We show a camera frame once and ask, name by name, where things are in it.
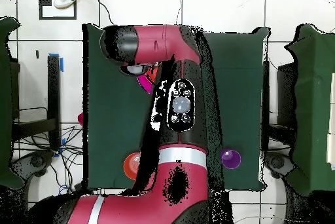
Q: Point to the green cloth covered table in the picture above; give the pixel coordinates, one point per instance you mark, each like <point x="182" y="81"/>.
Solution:
<point x="314" y="103"/>
<point x="6" y="103"/>

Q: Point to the gray pedestal leg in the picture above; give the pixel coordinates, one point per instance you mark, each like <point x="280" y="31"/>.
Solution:
<point x="34" y="161"/>
<point x="277" y="161"/>

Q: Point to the purple cup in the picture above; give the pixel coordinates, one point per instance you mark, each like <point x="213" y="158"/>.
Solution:
<point x="231" y="160"/>

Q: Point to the black metal stand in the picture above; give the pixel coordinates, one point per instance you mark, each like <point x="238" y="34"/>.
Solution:
<point x="265" y="90"/>
<point x="53" y="90"/>

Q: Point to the small orange bowl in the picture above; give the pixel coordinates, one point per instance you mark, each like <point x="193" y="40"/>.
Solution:
<point x="130" y="166"/>

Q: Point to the blue tape strip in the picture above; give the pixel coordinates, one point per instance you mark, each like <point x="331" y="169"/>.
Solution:
<point x="63" y="141"/>
<point x="61" y="64"/>

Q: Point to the small red bowl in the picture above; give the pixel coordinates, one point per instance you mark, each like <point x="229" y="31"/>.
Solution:
<point x="80" y="119"/>

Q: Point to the black tape square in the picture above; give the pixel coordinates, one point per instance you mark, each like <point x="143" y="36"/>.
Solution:
<point x="57" y="18"/>

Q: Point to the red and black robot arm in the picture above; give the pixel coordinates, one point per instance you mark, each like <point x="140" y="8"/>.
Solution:
<point x="146" y="208"/>

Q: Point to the large pink bowl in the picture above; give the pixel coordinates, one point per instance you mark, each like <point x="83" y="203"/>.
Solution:
<point x="145" y="83"/>

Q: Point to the dark green tablecloth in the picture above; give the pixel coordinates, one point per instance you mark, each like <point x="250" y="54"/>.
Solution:
<point x="112" y="116"/>

